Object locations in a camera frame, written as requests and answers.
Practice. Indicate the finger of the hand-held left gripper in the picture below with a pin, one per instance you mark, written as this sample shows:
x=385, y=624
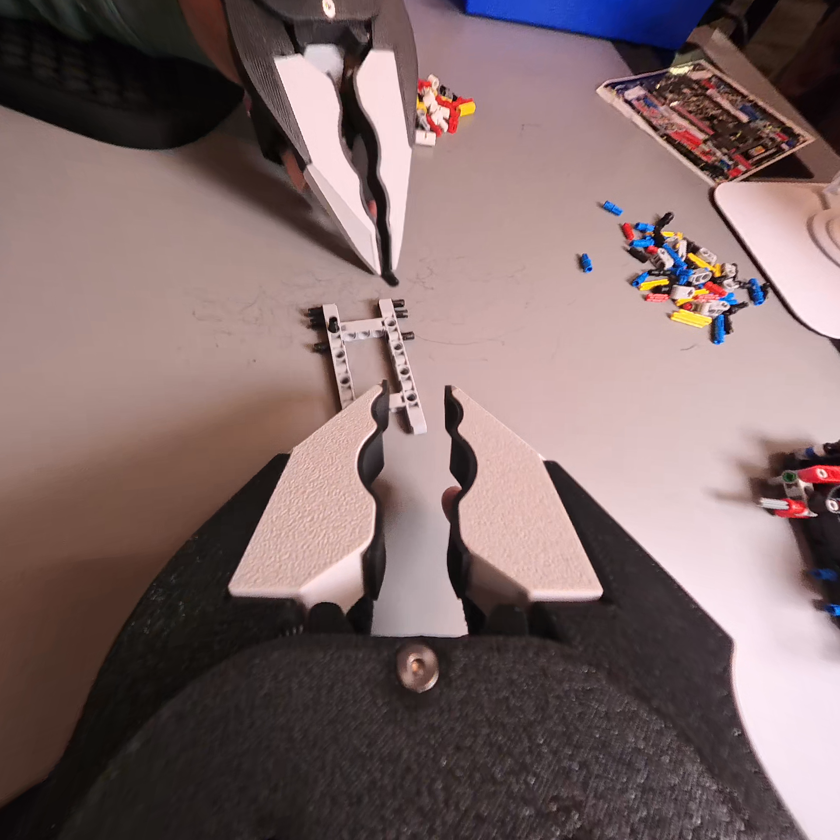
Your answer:
x=390, y=118
x=315, y=131

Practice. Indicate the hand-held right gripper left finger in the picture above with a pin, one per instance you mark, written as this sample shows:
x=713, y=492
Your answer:
x=315, y=518

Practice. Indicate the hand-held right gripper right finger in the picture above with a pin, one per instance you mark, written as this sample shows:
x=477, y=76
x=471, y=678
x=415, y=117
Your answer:
x=525, y=525

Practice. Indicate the pile of red white lego pieces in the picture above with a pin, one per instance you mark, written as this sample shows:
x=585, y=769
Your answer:
x=439, y=108

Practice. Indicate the grey lego frame black pins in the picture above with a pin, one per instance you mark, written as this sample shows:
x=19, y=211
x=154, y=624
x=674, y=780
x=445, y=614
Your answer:
x=364, y=326

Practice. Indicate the pile of mixed lego pieces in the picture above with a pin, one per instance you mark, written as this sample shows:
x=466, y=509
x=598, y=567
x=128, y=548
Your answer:
x=689, y=275

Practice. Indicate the blue lego pin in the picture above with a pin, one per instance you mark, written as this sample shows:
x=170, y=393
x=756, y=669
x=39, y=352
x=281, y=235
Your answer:
x=585, y=262
x=612, y=208

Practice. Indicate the partly built lego car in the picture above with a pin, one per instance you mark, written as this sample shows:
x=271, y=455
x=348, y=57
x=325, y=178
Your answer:
x=814, y=499

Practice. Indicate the lego sticker sheet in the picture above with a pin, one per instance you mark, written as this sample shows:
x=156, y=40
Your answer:
x=709, y=118

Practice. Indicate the person's left hand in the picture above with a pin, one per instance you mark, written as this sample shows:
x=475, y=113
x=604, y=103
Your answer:
x=296, y=176

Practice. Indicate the person's right hand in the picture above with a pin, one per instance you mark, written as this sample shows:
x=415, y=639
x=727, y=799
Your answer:
x=451, y=504

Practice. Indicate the black chair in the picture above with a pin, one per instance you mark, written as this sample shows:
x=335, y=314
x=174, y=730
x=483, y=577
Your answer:
x=98, y=85

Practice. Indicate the blue plastic bin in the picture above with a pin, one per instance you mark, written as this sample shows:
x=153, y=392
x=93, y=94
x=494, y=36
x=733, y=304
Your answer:
x=590, y=16

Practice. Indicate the white book stand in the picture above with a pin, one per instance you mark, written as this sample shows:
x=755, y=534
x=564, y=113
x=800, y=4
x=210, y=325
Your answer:
x=774, y=249

